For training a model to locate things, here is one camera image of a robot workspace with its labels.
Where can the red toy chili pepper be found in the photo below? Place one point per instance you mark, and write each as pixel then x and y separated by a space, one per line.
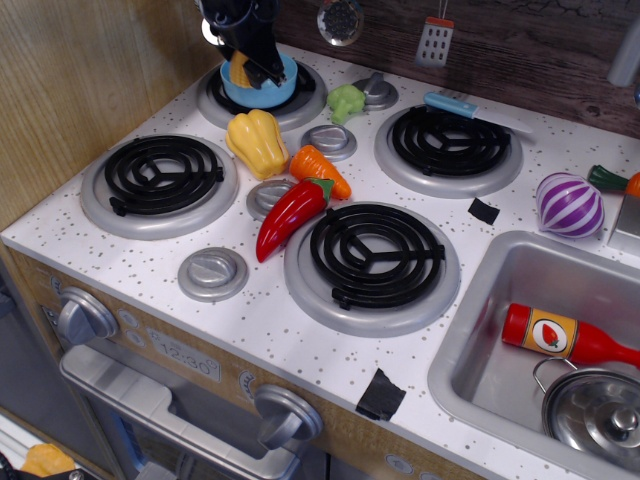
pixel 300 204

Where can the left silver oven knob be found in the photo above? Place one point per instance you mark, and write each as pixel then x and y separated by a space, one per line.
pixel 84 318

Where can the silver sink basin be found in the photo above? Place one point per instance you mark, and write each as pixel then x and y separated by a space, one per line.
pixel 488 384

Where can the front left black burner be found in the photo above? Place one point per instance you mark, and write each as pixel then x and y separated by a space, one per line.
pixel 159 187

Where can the silver stove knob back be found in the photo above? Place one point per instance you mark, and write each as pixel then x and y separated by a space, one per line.
pixel 379 93

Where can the silver faucet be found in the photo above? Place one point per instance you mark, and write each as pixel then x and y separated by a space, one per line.
pixel 625 65

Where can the purple striped toy onion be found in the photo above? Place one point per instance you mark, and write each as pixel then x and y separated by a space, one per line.
pixel 569 206

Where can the oven clock display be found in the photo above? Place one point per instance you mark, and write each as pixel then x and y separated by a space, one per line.
pixel 185 355

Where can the orange toy carrot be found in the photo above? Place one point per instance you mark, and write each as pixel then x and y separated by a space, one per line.
pixel 309 162

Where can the yellow toy bell pepper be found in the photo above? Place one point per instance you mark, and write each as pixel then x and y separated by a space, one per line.
pixel 255 139

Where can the hanging silver strainer ladle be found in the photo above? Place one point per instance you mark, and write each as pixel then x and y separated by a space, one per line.
pixel 340 22

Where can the silver oven door handle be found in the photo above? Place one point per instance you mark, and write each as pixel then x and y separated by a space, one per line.
pixel 156 435

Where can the silver oven knob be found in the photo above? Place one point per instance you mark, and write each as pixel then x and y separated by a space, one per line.
pixel 285 416
pixel 84 318

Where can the black burner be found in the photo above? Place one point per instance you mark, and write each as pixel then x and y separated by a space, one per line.
pixel 444 155
pixel 159 187
pixel 305 104
pixel 372 270

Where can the green toy broccoli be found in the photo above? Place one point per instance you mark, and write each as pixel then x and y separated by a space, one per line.
pixel 345 100

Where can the red toy ketchup bottle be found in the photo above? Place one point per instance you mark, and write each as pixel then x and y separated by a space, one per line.
pixel 564 337

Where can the front right black burner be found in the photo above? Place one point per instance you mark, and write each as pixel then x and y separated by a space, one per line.
pixel 372 270

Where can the light blue bowl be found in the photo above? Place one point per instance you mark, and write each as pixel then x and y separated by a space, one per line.
pixel 268 95

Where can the right silver oven knob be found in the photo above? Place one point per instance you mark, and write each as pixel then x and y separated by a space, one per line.
pixel 285 416

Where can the back right black burner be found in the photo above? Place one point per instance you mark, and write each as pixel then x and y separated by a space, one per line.
pixel 444 155

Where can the steel pot with lid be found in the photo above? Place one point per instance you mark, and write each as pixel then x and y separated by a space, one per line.
pixel 592 410

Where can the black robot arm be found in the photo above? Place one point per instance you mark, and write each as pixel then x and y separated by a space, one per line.
pixel 246 27

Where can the black tape piece small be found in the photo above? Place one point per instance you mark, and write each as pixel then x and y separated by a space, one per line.
pixel 483 211

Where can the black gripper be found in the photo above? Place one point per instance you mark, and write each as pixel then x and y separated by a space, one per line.
pixel 247 26

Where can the black tape piece front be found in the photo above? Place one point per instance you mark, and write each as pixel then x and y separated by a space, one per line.
pixel 381 399

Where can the back left black burner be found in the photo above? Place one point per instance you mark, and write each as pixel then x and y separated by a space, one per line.
pixel 305 104

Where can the yellow object bottom left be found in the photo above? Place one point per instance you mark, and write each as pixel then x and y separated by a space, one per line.
pixel 44 460

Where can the silver stove knob middle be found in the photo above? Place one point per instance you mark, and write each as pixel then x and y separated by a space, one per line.
pixel 262 198

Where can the silver stove knob upper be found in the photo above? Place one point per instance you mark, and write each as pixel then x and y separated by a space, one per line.
pixel 335 142

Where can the yellow toy corn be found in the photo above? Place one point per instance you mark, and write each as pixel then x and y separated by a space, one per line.
pixel 237 73

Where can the silver stove knob front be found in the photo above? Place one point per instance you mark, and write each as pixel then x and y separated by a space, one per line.
pixel 213 274

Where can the silver stove knob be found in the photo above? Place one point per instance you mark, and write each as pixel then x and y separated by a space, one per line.
pixel 379 93
pixel 335 142
pixel 262 198
pixel 213 274

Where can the blue handled toy knife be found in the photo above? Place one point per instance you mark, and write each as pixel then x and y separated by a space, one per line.
pixel 472 111

